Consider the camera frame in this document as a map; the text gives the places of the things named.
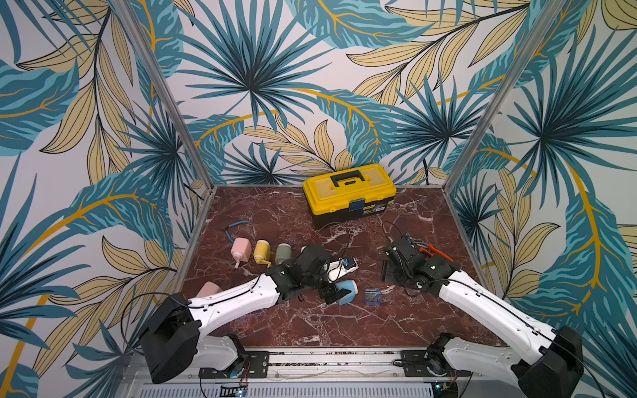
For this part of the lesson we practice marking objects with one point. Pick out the yellow black toolbox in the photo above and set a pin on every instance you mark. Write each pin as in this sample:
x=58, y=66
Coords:
x=348, y=195

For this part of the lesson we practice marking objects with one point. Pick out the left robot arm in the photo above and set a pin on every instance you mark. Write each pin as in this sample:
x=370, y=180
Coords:
x=177, y=335

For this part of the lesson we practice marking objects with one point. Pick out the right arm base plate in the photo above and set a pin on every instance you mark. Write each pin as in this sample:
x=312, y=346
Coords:
x=421, y=363

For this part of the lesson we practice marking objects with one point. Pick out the green pencil sharpener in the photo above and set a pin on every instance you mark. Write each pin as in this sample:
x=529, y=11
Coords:
x=283, y=253

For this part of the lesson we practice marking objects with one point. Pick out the pink pencil sharpener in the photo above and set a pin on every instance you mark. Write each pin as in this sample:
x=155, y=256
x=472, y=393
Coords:
x=241, y=251
x=209, y=289

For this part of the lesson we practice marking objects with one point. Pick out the orange handled pliers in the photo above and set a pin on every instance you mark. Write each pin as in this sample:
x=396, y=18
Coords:
x=431, y=251

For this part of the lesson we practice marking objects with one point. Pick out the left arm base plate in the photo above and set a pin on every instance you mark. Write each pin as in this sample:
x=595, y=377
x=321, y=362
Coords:
x=250, y=364

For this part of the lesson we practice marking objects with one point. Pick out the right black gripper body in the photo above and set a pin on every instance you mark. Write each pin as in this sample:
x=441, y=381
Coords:
x=398, y=259

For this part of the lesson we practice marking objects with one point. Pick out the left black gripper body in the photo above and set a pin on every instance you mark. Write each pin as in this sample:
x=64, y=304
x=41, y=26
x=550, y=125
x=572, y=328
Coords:
x=326, y=291

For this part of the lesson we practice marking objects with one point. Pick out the aluminium front rail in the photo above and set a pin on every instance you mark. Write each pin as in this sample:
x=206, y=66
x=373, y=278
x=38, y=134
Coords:
x=317, y=372

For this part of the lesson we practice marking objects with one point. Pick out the pink pencil sharpener front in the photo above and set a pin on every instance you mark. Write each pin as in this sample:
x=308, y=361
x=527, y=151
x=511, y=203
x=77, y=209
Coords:
x=241, y=251

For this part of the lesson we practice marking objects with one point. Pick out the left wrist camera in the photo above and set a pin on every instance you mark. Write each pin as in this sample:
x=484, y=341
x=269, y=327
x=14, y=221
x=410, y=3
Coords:
x=339, y=268

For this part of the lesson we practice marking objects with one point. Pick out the yellow pencil sharpener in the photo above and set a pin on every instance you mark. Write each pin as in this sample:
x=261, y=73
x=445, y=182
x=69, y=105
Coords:
x=262, y=253

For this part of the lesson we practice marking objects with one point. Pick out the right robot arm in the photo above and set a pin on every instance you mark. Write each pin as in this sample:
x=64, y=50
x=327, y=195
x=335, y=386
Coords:
x=540, y=360

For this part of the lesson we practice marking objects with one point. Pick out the blue transparent tray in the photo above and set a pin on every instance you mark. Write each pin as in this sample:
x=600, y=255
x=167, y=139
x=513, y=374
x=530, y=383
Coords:
x=373, y=297

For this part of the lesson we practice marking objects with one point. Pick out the blue pencil sharpener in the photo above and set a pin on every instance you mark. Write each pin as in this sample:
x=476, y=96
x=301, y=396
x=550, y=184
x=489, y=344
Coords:
x=347, y=290

